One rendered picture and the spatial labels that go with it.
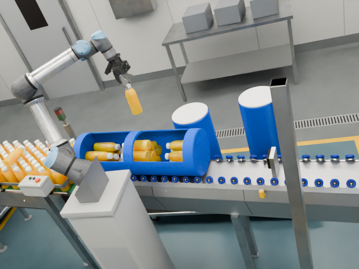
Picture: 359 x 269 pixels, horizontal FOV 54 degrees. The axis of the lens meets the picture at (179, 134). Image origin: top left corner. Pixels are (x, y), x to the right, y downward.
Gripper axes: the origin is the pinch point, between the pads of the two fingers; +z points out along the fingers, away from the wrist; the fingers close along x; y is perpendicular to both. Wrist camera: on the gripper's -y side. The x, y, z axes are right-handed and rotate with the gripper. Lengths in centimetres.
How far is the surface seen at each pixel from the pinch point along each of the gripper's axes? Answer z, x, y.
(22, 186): 25, -55, -80
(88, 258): 110, -56, -88
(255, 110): 63, 42, 49
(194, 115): 52, 32, 8
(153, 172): 47, -29, 6
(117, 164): 35.9, -30.6, -15.0
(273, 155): 57, -13, 75
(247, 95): 60, 57, 41
